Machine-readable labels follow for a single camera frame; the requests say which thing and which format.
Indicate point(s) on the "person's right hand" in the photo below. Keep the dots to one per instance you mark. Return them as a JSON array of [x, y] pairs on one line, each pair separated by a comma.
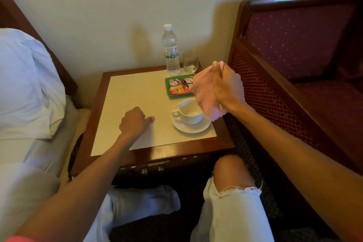
[[229, 87]]

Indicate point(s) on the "person's left hand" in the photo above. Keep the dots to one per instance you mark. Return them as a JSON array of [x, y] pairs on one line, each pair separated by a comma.
[[133, 123]]

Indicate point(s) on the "person's right thumb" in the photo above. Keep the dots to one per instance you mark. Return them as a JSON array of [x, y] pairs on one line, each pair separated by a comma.
[[217, 72]]

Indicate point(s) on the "person's left thumb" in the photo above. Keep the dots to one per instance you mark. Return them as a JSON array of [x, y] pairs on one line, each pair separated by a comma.
[[149, 121]]

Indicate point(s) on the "pink mesh cloth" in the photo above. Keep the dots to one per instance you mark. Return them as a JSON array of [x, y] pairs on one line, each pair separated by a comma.
[[204, 94]]

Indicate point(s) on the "person's left forearm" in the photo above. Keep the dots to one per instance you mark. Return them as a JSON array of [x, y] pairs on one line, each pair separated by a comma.
[[85, 188]]

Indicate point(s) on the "person's right forearm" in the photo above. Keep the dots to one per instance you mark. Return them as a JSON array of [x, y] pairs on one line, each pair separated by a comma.
[[297, 162]]

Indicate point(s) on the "clear drinking glass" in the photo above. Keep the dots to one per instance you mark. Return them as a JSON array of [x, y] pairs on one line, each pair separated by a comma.
[[190, 62]]

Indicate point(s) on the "orange drink sachet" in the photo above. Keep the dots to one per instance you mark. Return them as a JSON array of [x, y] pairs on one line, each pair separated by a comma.
[[178, 86], [188, 82]]

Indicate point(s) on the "cream table mat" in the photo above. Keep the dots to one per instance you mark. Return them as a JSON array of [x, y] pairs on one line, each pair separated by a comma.
[[130, 94]]

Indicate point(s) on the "brown wooden nightstand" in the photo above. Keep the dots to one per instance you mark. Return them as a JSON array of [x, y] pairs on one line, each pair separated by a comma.
[[170, 151]]

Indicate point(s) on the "green plastic tray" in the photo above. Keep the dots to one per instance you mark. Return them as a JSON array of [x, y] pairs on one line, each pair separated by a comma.
[[168, 87]]

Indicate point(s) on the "white ceramic cup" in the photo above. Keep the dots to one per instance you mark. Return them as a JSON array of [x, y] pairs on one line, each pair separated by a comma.
[[188, 114]]

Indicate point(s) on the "white ceramic saucer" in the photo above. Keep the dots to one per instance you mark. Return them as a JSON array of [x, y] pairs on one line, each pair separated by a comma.
[[192, 128]]

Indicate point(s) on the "nightstand control panel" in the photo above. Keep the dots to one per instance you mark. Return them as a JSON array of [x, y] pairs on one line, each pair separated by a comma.
[[153, 166]]

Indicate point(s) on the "clear plastic water bottle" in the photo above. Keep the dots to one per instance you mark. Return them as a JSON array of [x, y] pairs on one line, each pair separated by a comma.
[[171, 51]]

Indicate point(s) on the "maroon wooden armchair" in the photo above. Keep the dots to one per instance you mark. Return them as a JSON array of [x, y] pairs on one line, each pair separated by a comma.
[[297, 51]]

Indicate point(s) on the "person's right knee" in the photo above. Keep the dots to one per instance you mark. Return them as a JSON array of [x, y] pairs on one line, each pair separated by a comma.
[[231, 171]]

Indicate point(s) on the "brown wooden headboard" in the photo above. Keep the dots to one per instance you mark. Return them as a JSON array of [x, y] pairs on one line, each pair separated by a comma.
[[54, 63]]

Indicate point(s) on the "white ripped trousers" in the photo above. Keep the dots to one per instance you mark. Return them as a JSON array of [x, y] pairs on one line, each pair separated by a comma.
[[235, 216]]

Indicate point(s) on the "white pillow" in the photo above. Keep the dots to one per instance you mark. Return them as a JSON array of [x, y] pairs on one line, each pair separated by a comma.
[[25, 85]]

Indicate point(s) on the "beige bed cover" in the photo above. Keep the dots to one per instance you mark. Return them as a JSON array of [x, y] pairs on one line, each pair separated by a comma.
[[22, 193]]

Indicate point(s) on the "pink sleeve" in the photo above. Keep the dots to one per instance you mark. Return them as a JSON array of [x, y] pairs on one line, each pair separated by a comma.
[[19, 239]]

